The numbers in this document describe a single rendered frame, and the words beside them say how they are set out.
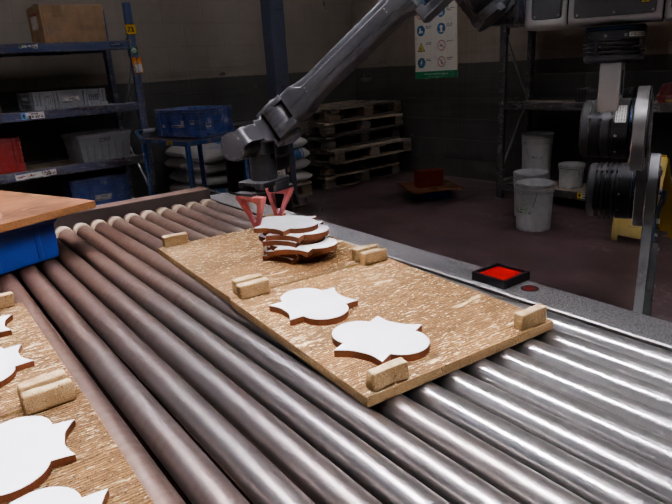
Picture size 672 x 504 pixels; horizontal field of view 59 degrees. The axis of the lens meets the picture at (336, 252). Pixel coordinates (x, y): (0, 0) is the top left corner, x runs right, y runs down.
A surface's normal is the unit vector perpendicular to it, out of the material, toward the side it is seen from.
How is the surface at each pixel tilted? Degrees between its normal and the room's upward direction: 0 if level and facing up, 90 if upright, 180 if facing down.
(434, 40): 90
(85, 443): 0
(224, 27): 90
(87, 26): 88
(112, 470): 0
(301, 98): 88
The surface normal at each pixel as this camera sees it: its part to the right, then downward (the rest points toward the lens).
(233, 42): 0.65, 0.19
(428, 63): -0.75, 0.24
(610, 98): -0.48, 0.29
